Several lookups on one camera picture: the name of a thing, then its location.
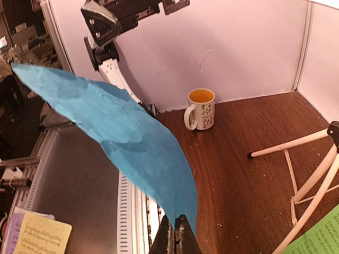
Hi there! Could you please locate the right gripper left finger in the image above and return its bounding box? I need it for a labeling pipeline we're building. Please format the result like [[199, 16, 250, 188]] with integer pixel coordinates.
[[149, 215, 175, 254]]

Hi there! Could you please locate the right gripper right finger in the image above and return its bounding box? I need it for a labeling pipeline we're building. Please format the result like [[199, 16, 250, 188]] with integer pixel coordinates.
[[174, 214, 201, 254]]

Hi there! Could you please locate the green sheet music paper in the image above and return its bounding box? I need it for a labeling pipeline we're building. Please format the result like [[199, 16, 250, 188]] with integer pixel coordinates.
[[282, 205, 339, 254]]

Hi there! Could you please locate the pink music stand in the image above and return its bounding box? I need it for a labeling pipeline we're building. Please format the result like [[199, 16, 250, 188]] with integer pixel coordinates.
[[247, 121, 338, 253]]

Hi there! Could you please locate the blue sheet music paper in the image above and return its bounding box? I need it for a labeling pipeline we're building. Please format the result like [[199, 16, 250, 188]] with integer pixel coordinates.
[[12, 63, 198, 230]]

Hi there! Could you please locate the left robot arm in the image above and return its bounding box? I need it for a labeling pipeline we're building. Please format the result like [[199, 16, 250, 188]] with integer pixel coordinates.
[[81, 1, 160, 118]]

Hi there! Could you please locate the yellow sheet music paper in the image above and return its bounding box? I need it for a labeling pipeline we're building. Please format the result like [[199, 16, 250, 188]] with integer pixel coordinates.
[[14, 212, 72, 253]]

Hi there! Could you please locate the patterned mug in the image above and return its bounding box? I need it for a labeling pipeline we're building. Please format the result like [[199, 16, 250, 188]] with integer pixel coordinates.
[[184, 88, 215, 131]]

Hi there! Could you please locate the purple sheet music paper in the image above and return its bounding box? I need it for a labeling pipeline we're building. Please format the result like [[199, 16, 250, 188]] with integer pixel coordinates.
[[2, 206, 55, 254]]

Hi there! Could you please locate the aluminium front rail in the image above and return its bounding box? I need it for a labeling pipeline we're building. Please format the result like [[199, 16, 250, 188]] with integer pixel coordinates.
[[24, 110, 163, 253]]

